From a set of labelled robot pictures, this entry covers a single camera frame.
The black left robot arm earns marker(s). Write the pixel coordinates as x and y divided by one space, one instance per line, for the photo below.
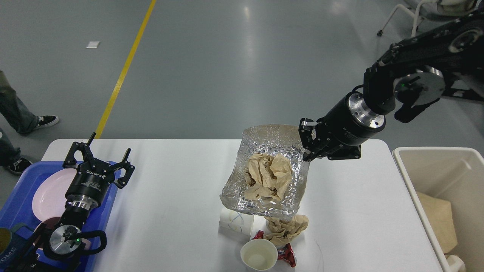
68 240

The red foil wrapper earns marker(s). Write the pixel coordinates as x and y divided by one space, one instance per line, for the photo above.
285 253

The white paper cup upright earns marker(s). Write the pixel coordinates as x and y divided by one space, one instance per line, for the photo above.
259 254

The brown paper bag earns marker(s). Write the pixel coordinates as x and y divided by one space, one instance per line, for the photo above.
439 214

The pink plate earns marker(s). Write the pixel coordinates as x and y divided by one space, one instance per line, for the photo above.
49 199

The white paper scrap on floor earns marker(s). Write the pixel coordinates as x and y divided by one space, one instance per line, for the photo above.
93 44

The beige plastic bin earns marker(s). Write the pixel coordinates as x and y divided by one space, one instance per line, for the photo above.
456 175

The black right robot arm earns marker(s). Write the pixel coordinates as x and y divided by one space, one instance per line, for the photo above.
407 79

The dark blue mug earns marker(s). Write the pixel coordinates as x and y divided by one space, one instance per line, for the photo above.
11 243

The person's leg and shoe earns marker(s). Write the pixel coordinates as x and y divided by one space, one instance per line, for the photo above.
17 114
10 156

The person's near leg and shoe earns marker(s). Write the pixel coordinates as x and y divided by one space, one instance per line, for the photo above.
10 156

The aluminium foil tray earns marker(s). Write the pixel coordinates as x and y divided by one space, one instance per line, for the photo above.
270 139

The white office chair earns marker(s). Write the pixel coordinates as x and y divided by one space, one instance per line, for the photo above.
433 10

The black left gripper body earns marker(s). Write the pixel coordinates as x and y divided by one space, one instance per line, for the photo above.
88 189

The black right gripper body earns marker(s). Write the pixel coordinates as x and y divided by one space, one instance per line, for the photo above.
352 122

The brown paper ball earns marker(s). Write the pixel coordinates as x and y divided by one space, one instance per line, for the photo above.
283 232

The person's far leg and shoe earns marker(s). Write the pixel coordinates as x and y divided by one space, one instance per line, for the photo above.
17 114

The crumpled brown paper in foil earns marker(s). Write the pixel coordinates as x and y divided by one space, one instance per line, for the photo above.
267 176

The blue plastic tray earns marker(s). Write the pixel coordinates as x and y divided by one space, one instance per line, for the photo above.
18 209

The patterned paper cup lying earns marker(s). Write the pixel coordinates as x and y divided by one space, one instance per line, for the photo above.
236 221

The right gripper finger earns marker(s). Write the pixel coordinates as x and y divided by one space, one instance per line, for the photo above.
316 139
344 152

